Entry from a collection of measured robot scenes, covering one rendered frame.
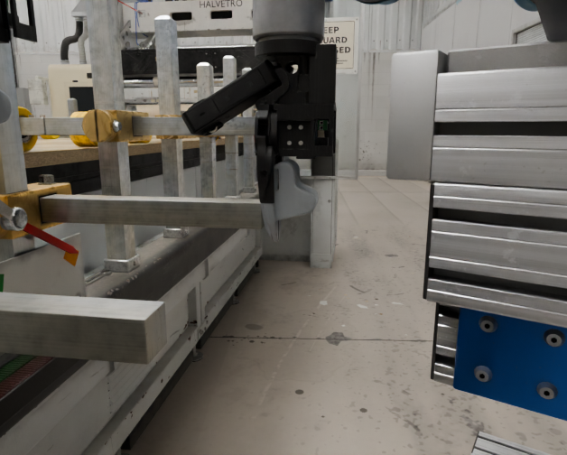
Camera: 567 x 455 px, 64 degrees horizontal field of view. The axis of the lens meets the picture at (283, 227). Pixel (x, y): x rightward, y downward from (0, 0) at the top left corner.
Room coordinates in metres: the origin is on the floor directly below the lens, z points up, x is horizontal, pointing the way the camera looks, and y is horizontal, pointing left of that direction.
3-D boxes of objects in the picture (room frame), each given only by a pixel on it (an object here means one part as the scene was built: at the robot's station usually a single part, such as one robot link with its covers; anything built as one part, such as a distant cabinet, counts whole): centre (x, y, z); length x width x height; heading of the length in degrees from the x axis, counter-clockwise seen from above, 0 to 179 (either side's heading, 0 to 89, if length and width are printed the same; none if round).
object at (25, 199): (0.54, 0.32, 0.85); 0.14 x 0.06 x 0.05; 171
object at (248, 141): (1.75, 0.13, 0.92); 0.04 x 0.04 x 0.48; 81
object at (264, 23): (0.51, -0.01, 1.05); 0.08 x 0.08 x 0.05
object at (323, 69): (0.50, -0.01, 0.97); 0.09 x 0.08 x 0.12; 81
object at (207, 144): (1.26, 0.21, 0.87); 0.04 x 0.04 x 0.48; 81
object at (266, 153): (0.49, 0.02, 0.91); 0.05 x 0.02 x 0.09; 171
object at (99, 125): (0.79, 0.28, 0.95); 0.14 x 0.06 x 0.05; 171
